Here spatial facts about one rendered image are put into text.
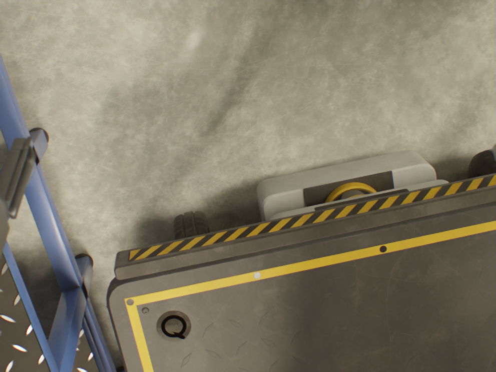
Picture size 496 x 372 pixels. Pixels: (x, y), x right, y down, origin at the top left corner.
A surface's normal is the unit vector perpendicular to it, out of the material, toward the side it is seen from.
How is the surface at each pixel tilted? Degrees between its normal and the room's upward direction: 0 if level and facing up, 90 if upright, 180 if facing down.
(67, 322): 90
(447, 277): 0
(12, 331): 0
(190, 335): 0
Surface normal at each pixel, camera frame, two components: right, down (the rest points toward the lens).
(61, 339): -0.25, -0.91
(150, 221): 0.09, 0.32
